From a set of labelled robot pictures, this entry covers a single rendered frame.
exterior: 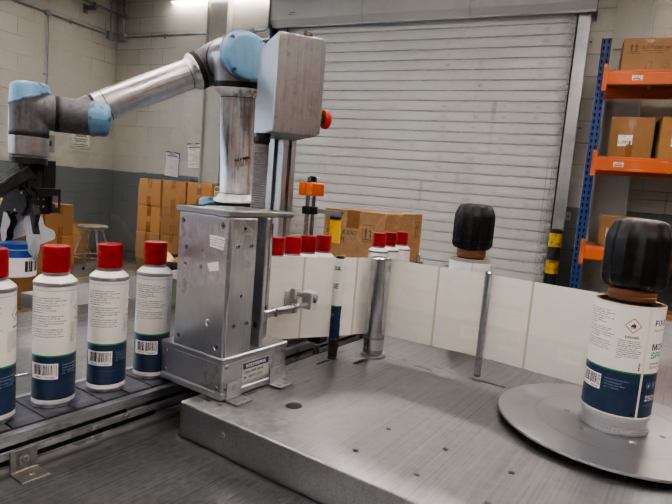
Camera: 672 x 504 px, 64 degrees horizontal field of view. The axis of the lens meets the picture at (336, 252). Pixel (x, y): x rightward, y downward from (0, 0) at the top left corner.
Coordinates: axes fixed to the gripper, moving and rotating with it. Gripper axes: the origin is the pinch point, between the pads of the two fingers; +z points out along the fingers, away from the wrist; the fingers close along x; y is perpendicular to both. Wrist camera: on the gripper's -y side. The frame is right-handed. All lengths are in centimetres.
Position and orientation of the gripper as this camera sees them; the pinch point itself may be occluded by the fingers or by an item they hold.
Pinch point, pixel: (18, 252)
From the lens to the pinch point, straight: 132.1
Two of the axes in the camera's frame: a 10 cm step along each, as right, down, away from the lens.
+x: -9.1, -1.2, 4.0
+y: 4.1, -0.7, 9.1
